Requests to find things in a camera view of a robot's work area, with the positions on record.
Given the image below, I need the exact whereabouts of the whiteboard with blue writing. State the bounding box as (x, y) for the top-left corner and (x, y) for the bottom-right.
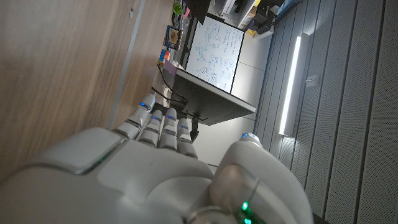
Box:
(185, 15), (246, 94)

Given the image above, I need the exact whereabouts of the small grey ceiling sensor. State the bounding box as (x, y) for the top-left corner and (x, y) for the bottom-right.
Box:
(306, 74), (320, 89)

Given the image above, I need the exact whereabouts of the white shelf unit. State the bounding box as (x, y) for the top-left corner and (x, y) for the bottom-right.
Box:
(214, 0), (274, 41)

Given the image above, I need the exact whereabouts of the small box with printed picture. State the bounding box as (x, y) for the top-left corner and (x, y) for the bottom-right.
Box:
(164, 24), (183, 50)

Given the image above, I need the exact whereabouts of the black flat computer monitor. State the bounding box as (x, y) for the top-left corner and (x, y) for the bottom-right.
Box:
(172, 67), (257, 126)

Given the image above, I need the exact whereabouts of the purple sticky note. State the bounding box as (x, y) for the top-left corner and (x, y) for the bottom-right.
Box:
(162, 58), (177, 77)

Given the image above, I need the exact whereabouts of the colourful rubik's cube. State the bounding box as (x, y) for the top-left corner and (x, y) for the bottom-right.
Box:
(157, 49), (170, 65)

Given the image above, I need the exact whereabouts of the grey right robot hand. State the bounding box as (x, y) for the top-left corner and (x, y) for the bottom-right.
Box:
(0, 93), (314, 224)

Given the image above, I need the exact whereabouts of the long ceiling light strip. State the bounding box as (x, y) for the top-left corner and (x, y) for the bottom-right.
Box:
(279, 32), (310, 138)

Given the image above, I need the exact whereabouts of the black monitor cable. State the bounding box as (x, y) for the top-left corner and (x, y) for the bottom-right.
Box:
(150, 86), (187, 105)
(156, 63), (189, 103)

